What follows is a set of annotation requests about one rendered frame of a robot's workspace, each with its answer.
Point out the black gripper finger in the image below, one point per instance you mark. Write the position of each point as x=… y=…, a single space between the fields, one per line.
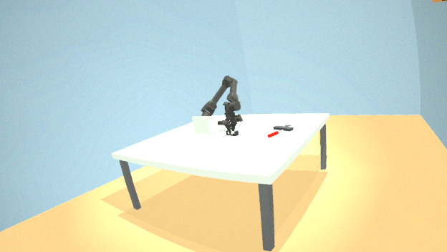
x=228 y=127
x=233 y=125

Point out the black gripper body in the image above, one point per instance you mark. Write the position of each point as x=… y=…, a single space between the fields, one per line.
x=226 y=121

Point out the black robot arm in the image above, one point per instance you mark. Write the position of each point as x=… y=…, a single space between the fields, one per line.
x=232 y=97

